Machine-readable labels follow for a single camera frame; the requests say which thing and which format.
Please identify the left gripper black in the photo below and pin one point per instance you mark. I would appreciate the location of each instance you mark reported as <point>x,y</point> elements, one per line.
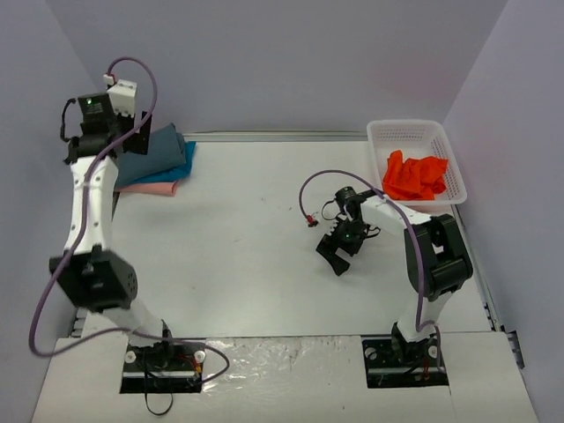
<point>138,133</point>

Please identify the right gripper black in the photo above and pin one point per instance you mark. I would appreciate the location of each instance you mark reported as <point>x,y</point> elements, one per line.
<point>337,246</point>

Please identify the dark blue-grey t shirt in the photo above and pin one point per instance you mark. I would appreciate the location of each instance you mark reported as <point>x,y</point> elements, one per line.
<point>166,150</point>

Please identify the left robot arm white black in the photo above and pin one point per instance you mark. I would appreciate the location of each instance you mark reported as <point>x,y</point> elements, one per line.
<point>89,272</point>

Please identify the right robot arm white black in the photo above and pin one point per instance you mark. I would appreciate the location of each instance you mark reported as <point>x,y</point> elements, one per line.
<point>437,260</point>

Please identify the folded teal t shirt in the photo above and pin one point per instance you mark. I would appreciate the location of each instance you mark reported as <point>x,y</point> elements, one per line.
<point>173,174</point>

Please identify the folded pink t shirt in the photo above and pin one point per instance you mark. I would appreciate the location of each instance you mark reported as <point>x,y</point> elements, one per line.
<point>164,189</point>

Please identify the orange crumpled t shirt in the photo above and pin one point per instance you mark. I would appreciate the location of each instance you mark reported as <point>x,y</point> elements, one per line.
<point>414,179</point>

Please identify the white plastic basket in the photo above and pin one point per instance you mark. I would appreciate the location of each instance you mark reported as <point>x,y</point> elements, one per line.
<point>416,139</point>

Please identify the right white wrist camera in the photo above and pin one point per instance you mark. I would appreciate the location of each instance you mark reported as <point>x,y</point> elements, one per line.
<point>326,224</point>

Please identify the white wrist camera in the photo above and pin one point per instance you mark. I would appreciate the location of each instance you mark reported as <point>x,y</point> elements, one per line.
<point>122,95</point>
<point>326,224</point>

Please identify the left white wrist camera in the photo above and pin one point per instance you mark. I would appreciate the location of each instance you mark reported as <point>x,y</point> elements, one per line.
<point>122,95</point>

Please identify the aluminium rail back edge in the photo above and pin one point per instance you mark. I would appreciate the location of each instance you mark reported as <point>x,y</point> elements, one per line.
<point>275,136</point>

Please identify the aluminium rail edge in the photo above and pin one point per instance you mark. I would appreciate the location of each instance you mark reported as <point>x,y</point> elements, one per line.
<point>492,315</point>
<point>275,136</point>

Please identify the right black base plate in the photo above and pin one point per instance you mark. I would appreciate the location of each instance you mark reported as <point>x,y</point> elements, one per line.
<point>384,370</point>

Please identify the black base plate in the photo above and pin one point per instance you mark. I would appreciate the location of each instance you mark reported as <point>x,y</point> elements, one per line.
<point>384,370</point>
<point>161,369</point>

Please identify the aluminium rail right edge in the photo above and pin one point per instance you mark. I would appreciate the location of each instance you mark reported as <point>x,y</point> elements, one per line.
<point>492,315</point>

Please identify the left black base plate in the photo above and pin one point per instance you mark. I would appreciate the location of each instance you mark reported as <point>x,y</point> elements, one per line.
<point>161,369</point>

